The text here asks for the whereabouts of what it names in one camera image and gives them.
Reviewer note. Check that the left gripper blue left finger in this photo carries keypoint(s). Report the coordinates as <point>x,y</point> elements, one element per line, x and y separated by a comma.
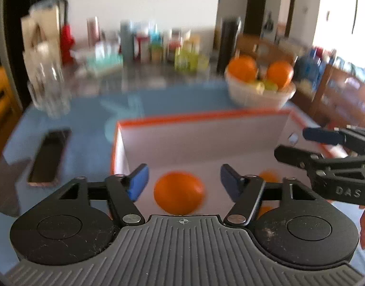
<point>124,191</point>

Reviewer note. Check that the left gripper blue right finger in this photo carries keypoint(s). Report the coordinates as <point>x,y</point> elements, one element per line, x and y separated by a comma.
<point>246,193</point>

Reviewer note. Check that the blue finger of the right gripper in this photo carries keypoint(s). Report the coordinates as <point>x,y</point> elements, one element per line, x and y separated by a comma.
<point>352,138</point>
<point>313,161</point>

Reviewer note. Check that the small orange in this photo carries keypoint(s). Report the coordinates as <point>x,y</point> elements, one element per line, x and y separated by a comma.
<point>269,176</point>

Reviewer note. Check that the large orange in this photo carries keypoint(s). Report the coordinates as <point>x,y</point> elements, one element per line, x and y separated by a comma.
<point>179,193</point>

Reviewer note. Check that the right wooden chair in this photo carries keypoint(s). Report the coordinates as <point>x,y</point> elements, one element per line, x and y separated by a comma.
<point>339,99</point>

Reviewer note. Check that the wooden chair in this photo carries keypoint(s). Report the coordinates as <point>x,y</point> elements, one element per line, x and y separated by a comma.
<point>262,50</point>
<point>339,99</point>

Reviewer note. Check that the orange cardboard box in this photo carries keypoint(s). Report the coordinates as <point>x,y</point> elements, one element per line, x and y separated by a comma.
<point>201,143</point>

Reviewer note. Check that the blue water jug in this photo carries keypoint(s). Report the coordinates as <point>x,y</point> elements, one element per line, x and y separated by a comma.
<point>307,67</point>

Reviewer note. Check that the black smartphone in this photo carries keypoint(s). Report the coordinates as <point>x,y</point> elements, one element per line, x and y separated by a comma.
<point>44,170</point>

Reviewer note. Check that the green pear in basket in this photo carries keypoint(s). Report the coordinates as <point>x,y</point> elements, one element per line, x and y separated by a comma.
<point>270,86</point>

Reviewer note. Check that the right orange in basket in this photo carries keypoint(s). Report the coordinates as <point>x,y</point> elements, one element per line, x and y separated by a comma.
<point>280,73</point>

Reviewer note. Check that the orange in basket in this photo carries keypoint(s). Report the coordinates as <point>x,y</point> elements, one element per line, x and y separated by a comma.
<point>243,68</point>
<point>280,73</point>

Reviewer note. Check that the yellow apple in basket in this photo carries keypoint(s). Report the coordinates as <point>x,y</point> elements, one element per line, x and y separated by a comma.
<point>258,87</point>

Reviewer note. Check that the white plastic fruit basket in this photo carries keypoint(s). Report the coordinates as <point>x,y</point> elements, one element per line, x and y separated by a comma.
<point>242,94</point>

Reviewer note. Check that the left orange in basket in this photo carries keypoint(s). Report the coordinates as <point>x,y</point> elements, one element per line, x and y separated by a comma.
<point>243,68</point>

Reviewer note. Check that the far wooden chair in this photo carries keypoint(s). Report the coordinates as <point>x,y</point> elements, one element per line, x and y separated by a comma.
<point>262,50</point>

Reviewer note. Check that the green tissue box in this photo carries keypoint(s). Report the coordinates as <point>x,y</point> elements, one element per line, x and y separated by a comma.
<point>106,63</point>

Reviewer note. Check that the black thermos bottle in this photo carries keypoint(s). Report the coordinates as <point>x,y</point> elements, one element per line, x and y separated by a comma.
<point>229,33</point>

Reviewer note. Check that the red folded umbrella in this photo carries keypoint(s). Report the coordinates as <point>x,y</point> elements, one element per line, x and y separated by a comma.
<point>66,39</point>

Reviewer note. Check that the pink thermos bottle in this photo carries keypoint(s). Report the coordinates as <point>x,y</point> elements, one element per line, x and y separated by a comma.
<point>93,31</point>

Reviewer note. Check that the grey tall cup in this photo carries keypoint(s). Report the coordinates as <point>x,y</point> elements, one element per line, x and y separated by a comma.
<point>127,45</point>

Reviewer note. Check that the paper shopping bag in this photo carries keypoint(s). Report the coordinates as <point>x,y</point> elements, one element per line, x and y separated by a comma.
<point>41,37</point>

